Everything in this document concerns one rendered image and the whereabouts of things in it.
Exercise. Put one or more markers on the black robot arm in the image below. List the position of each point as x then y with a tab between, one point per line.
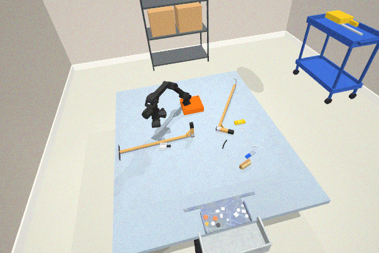
153	99

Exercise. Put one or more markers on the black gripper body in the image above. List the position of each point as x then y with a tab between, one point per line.
156	122

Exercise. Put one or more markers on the yellow rectangular block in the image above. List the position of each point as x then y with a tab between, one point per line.
239	122

